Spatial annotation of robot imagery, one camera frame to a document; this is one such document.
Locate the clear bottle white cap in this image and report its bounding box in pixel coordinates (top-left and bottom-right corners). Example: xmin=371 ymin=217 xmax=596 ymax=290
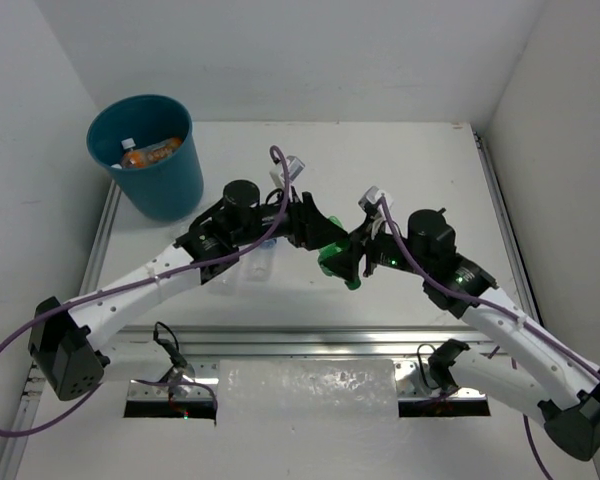
xmin=208 ymin=271 xmax=238 ymax=296

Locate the orange label bottle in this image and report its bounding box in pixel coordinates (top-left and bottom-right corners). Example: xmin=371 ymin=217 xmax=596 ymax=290
xmin=118 ymin=137 xmax=182 ymax=169

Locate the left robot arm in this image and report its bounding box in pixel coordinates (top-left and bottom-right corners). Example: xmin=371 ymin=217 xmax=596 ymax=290
xmin=29 ymin=180 xmax=347 ymax=401

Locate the aluminium rail frame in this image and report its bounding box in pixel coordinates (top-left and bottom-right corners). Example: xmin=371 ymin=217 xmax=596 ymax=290
xmin=0 ymin=127 xmax=600 ymax=480

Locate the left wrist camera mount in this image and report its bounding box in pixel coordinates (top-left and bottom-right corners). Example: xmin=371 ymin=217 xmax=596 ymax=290
xmin=269 ymin=156 xmax=305 ymax=188

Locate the teal plastic bin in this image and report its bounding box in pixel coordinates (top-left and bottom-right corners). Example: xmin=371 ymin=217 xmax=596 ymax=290
xmin=86 ymin=94 xmax=204 ymax=222

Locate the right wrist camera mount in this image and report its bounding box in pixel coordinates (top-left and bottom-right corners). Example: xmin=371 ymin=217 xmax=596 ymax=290
xmin=358 ymin=186 xmax=393 ymax=220

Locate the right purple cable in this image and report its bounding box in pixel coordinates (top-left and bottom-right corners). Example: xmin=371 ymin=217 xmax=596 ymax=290
xmin=377 ymin=202 xmax=600 ymax=480

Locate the crushed green bottle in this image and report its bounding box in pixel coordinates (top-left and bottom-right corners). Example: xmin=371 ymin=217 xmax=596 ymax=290
xmin=318 ymin=228 xmax=364 ymax=291

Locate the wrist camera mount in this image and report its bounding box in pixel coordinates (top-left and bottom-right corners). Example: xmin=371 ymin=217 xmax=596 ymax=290
xmin=269 ymin=156 xmax=305 ymax=188
xmin=358 ymin=186 xmax=393 ymax=220

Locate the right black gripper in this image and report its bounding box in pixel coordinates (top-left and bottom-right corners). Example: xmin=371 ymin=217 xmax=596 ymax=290
xmin=321 ymin=213 xmax=431 ymax=281

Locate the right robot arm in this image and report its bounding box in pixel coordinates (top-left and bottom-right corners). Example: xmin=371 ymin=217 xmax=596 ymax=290
xmin=319 ymin=210 xmax=600 ymax=461

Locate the blue label bottle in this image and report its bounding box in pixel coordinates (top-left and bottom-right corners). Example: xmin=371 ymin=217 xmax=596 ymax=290
xmin=245 ymin=239 xmax=277 ymax=282

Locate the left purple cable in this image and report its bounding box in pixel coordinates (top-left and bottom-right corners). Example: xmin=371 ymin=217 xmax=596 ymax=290
xmin=0 ymin=145 xmax=290 ymax=437

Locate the purple cable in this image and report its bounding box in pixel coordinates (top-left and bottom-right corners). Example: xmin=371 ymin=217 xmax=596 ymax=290
xmin=377 ymin=202 xmax=600 ymax=480
xmin=0 ymin=145 xmax=290 ymax=437

